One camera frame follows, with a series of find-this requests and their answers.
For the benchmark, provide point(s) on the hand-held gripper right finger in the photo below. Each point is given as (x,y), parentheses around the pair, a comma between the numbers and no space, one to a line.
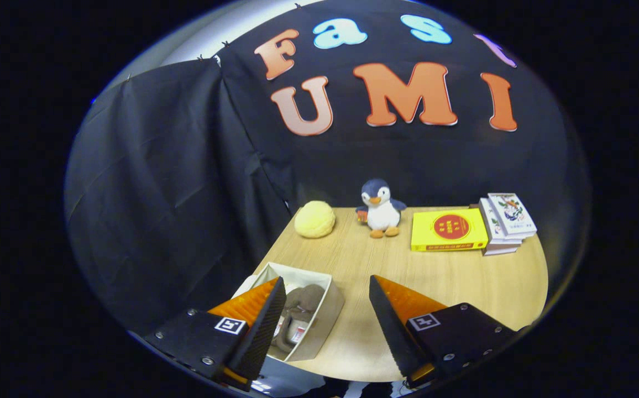
(394,331)

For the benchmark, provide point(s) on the cream fabric storage box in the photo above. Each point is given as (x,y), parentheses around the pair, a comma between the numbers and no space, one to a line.
(325,326)

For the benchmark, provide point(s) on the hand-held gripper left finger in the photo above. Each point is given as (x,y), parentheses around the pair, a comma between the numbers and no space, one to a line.
(258,337)

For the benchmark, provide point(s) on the brown felt shoe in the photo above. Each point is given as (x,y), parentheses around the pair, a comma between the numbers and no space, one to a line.
(309,296)
(289,340)

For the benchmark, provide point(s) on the yellow round bread plush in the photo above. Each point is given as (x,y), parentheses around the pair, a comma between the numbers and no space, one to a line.
(315,219)

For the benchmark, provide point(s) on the yellow book with red circle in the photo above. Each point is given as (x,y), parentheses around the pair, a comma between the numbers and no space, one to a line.
(449,229)

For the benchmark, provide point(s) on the penguin plush toy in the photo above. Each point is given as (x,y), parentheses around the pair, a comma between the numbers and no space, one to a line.
(381,213)

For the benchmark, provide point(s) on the row of black cloth clips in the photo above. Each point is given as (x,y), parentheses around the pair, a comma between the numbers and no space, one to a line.
(224,43)

